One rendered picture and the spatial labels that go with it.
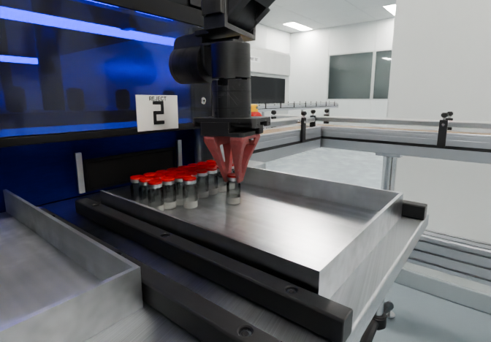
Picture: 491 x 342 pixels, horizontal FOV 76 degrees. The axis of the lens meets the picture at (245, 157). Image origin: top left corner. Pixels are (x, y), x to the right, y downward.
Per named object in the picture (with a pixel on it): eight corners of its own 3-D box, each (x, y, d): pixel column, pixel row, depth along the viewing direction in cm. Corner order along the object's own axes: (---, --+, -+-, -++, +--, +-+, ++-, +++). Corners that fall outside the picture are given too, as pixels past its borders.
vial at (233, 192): (223, 202, 49) (223, 176, 48) (232, 199, 51) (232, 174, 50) (234, 206, 48) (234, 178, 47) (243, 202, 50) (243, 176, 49)
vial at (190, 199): (180, 207, 47) (179, 177, 47) (191, 203, 49) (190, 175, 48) (189, 210, 46) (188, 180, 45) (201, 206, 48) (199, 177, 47)
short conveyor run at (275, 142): (204, 180, 78) (202, 117, 75) (166, 172, 88) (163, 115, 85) (324, 147, 131) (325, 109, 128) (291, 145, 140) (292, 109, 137)
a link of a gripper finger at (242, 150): (222, 175, 53) (221, 119, 52) (261, 178, 50) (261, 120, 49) (200, 184, 47) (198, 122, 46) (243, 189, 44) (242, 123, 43)
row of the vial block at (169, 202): (145, 212, 45) (143, 181, 45) (229, 185, 59) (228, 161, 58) (154, 215, 44) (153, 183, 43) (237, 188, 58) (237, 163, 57)
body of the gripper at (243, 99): (214, 127, 52) (212, 81, 51) (271, 128, 48) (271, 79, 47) (191, 130, 46) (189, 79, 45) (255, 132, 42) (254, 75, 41)
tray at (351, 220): (101, 213, 45) (99, 190, 45) (223, 178, 65) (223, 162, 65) (317, 313, 24) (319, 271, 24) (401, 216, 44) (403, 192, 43)
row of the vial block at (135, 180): (128, 205, 48) (126, 176, 47) (211, 182, 62) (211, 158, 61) (136, 208, 47) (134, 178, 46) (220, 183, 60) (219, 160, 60)
